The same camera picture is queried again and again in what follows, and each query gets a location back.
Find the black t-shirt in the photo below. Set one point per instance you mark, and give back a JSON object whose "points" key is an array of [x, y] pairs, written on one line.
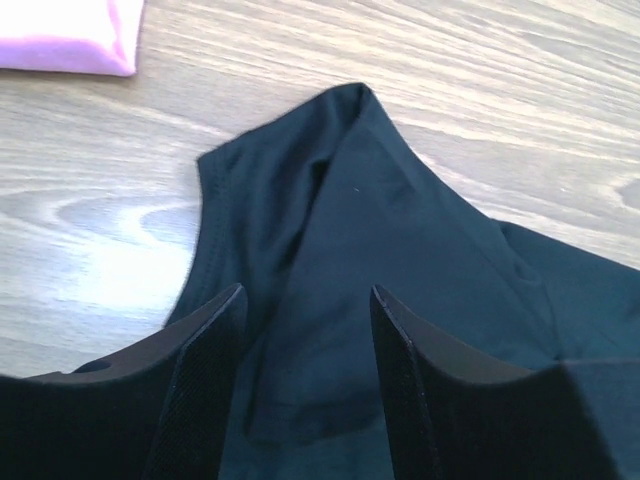
{"points": [[313, 210]]}

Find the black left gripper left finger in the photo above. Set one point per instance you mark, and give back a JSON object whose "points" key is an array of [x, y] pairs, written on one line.
{"points": [[157, 409]]}

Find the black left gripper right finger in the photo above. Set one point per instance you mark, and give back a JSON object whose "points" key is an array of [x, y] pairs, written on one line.
{"points": [[455, 412]]}

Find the folded pink t-shirt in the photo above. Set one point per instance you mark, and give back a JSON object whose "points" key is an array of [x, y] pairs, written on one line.
{"points": [[89, 37]]}

